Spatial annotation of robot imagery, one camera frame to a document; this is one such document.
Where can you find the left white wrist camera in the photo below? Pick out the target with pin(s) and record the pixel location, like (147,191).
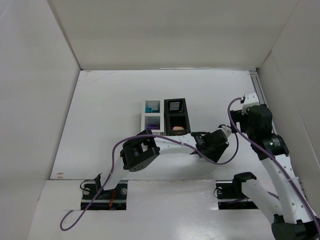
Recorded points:
(226,130)

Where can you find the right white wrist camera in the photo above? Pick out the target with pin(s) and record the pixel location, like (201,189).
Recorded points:
(249,100)

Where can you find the purple lego brick upside-down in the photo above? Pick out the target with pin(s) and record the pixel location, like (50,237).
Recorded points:
(151,126)

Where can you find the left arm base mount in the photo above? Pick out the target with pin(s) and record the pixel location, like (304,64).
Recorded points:
(108,200)

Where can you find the white two-bin container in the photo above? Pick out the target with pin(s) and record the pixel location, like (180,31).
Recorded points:
(156,117)

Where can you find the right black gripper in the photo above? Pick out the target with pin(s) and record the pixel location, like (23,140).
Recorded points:
(236,117)

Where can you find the cyan long lego brick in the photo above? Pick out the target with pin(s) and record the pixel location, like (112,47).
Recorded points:
(149,110)

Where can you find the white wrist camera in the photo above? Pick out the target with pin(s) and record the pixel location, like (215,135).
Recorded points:
(249,100)
(226,130)

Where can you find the red flower lego piece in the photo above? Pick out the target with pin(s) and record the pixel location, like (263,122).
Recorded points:
(177,128)

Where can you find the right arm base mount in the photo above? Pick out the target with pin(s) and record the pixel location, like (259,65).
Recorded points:
(228,198)

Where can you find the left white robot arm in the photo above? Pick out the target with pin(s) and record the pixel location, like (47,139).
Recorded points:
(135,153)

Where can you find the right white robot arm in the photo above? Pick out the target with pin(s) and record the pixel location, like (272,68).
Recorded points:
(289,214)

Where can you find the black two-bin container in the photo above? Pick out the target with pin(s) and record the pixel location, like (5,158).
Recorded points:
(176,114)

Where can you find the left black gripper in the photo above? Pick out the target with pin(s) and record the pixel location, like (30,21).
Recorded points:
(216,149)

